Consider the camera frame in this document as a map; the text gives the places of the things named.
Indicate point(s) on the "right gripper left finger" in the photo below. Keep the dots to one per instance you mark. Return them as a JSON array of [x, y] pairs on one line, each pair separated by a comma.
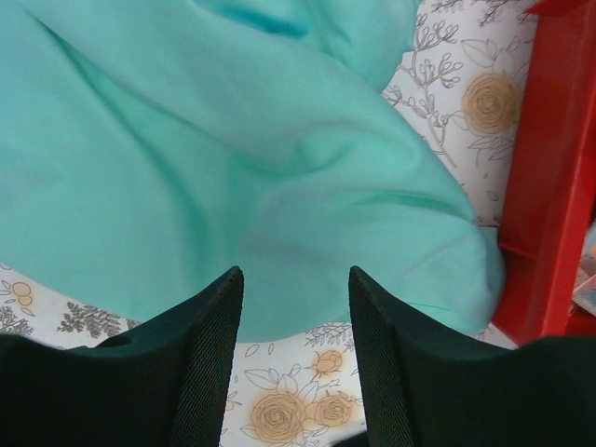
[[162, 383]]

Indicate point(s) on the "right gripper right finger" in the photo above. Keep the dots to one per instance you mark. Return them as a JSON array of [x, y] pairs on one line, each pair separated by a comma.
[[424, 384]]

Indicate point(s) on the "turquoise t shirt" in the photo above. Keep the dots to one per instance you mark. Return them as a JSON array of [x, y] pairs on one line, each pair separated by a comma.
[[148, 146]]

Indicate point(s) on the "patterned light blue shirt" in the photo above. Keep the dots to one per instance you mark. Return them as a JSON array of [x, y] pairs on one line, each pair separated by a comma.
[[584, 287]]

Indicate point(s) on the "red plastic bin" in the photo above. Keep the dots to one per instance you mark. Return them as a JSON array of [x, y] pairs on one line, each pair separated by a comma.
[[551, 185]]

